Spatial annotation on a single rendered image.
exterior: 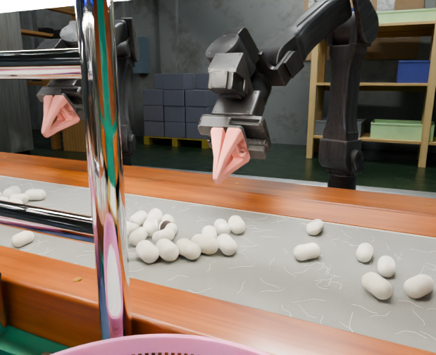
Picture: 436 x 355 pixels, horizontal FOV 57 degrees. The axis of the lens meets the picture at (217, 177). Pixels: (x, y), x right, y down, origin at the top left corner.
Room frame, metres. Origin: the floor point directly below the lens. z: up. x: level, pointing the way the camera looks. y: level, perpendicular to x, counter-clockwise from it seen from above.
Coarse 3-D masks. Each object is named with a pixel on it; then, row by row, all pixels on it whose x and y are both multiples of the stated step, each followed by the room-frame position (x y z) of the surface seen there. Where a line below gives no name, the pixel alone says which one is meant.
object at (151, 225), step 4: (148, 220) 0.52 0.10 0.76; (152, 220) 0.52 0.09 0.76; (156, 220) 0.53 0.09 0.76; (144, 224) 0.52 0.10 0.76; (148, 224) 0.51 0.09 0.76; (152, 224) 0.51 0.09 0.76; (156, 224) 0.52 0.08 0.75; (148, 228) 0.51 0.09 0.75; (152, 228) 0.51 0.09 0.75; (156, 228) 0.52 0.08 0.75; (148, 232) 0.51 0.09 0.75; (152, 232) 0.51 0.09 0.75; (148, 236) 0.51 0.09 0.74
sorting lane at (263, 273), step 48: (48, 192) 0.74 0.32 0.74; (0, 240) 0.50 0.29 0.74; (48, 240) 0.50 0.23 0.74; (240, 240) 0.50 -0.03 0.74; (288, 240) 0.50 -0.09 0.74; (336, 240) 0.50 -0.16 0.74; (384, 240) 0.50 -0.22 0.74; (432, 240) 0.50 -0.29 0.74; (192, 288) 0.37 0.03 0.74; (240, 288) 0.37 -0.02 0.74; (288, 288) 0.37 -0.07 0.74; (336, 288) 0.37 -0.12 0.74; (384, 336) 0.29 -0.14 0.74; (432, 336) 0.29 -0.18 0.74
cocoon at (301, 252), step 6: (300, 246) 0.44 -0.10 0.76; (306, 246) 0.44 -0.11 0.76; (312, 246) 0.44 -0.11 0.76; (318, 246) 0.45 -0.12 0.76; (294, 252) 0.44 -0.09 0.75; (300, 252) 0.43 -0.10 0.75; (306, 252) 0.43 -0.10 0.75; (312, 252) 0.44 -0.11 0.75; (318, 252) 0.44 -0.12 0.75; (300, 258) 0.43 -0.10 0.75; (306, 258) 0.43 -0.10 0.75; (312, 258) 0.44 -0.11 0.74
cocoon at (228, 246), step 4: (220, 236) 0.47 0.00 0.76; (224, 236) 0.47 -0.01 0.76; (228, 236) 0.47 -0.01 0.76; (220, 240) 0.46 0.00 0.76; (224, 240) 0.46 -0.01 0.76; (228, 240) 0.45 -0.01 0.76; (232, 240) 0.45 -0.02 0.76; (220, 244) 0.46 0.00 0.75; (224, 244) 0.45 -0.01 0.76; (228, 244) 0.45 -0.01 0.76; (232, 244) 0.45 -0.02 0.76; (236, 244) 0.45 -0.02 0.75; (220, 248) 0.45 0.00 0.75; (224, 248) 0.45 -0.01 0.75; (228, 248) 0.45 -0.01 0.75; (232, 248) 0.45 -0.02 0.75; (236, 248) 0.45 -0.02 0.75; (224, 252) 0.45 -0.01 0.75; (228, 252) 0.45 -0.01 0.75; (232, 252) 0.45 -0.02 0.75
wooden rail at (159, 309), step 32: (0, 256) 0.40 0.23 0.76; (32, 256) 0.40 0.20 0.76; (32, 288) 0.33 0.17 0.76; (64, 288) 0.33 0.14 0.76; (96, 288) 0.33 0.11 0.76; (160, 288) 0.33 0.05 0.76; (32, 320) 0.34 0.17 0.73; (64, 320) 0.32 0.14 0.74; (96, 320) 0.30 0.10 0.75; (160, 320) 0.28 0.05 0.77; (192, 320) 0.28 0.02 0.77; (224, 320) 0.28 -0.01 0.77; (256, 320) 0.28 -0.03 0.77; (288, 320) 0.28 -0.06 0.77; (160, 352) 0.28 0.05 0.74; (288, 352) 0.24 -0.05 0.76; (320, 352) 0.24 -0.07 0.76; (352, 352) 0.24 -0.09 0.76; (384, 352) 0.24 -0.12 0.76; (416, 352) 0.24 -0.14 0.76
